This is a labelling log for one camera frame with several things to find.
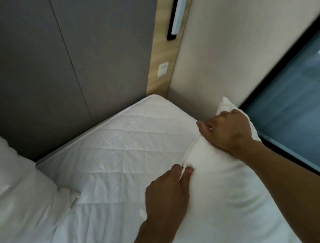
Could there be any person's right forearm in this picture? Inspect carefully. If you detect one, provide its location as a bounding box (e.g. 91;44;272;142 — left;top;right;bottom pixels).
232;140;320;243

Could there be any white pillow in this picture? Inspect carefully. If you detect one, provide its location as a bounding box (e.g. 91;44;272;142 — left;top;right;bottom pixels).
170;97;300;243

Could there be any white wall switch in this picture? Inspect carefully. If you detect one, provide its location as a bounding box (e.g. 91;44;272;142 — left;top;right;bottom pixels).
157;62;169;77

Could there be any person's left forearm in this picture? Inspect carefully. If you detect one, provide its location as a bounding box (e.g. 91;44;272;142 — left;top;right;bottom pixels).
134;217;185;243

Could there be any person's right hand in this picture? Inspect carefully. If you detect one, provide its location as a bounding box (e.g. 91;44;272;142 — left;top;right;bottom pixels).
196;109;255;159

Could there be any wooden wall panel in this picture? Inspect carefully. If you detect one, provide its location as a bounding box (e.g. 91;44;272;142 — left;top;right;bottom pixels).
146;0;192;97

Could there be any black framed window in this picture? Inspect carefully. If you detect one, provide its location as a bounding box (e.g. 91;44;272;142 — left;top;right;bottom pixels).
238;30;320;176

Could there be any person's left hand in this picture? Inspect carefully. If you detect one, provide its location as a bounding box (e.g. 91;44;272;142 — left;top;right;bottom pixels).
145;164;194;226

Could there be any white quilted mattress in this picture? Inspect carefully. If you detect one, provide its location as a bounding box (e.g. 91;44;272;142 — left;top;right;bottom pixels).
36;94;208;243

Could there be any grey padded headboard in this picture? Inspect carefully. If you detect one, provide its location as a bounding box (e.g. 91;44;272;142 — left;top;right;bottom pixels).
0;0;158;162

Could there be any white duvet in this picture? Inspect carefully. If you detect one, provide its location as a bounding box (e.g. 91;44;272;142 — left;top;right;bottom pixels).
0;136;81;243

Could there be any black and white wall lamp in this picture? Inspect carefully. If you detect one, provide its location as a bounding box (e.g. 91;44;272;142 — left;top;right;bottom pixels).
167;0;187;40

